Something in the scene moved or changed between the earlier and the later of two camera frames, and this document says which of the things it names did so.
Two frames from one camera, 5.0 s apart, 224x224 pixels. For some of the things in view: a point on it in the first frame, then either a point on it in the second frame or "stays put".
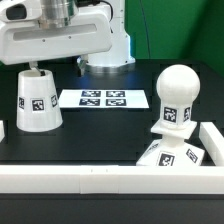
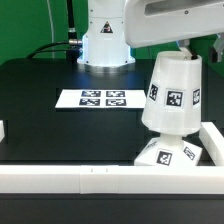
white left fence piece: [2, 132] stays put
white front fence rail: [112, 179] stays put
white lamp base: [171, 149] stays put
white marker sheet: [104, 99] stays put
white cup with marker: [38, 107] to [172, 104]
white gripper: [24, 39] to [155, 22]
